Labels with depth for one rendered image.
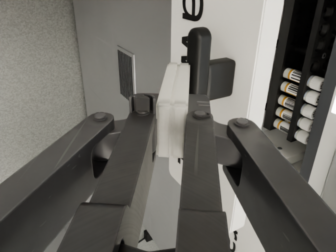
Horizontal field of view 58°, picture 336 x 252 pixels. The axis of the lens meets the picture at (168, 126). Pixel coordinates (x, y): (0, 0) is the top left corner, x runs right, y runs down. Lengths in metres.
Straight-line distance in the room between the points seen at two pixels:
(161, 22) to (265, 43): 0.32
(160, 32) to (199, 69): 0.32
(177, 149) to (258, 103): 0.09
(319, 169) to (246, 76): 0.14
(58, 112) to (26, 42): 0.27
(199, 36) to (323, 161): 0.18
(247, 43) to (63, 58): 0.95
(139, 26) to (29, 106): 0.66
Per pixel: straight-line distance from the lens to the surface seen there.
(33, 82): 1.13
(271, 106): 0.34
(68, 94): 1.16
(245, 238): 0.43
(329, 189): 0.33
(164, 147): 0.15
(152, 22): 0.54
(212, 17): 0.24
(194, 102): 0.16
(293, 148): 0.38
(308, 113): 0.32
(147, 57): 0.57
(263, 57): 0.22
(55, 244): 1.35
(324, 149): 0.32
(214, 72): 0.21
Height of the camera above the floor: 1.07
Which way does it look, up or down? 50 degrees down
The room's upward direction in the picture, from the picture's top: 129 degrees clockwise
